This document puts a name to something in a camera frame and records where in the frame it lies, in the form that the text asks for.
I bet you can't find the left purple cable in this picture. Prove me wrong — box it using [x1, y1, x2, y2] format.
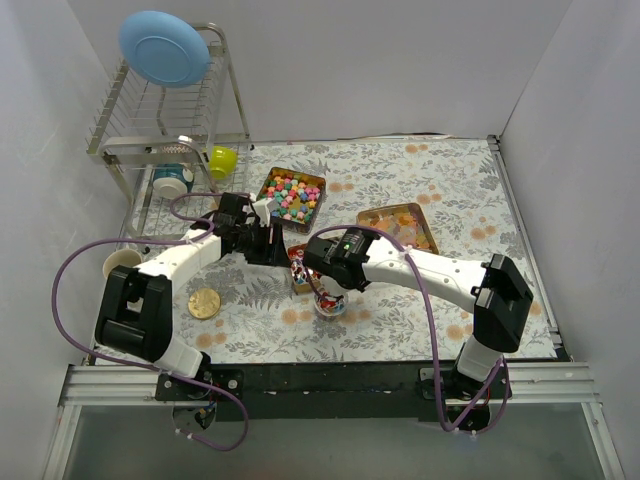
[50, 192, 251, 452]

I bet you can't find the floral table mat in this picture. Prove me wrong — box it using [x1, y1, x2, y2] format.
[92, 138, 560, 363]

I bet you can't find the beige paper cup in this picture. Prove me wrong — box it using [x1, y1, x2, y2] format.
[102, 248, 144, 279]

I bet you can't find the tin of star candies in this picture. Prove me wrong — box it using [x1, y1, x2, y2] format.
[256, 167, 327, 234]

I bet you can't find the tin of lollipops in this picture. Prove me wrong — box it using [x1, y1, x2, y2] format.
[287, 244, 321, 294]

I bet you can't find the metal dish rack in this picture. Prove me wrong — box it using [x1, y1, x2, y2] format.
[87, 23, 253, 240]

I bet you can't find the blue plate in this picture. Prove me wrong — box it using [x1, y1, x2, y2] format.
[118, 11, 210, 88]

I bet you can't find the purple cable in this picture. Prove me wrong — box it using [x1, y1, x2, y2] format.
[304, 225, 513, 434]
[50, 192, 251, 452]

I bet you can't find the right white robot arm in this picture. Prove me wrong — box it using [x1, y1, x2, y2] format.
[303, 225, 534, 398]

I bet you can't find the teal and white bowl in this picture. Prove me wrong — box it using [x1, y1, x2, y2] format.
[152, 163, 195, 200]

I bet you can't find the yellow-green bowl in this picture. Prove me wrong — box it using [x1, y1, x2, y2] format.
[209, 146, 238, 180]

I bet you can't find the gold round lid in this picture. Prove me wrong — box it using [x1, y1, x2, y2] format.
[187, 288, 221, 320]

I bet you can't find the patterned small bowl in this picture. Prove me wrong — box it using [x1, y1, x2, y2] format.
[161, 136, 194, 155]

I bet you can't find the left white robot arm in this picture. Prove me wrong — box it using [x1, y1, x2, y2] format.
[95, 193, 290, 400]

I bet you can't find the clear glass bowl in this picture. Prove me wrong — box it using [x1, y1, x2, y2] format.
[314, 290, 349, 318]

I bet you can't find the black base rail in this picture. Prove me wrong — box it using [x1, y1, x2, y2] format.
[154, 357, 516, 422]

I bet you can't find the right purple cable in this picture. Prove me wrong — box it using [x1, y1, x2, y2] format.
[304, 225, 513, 434]

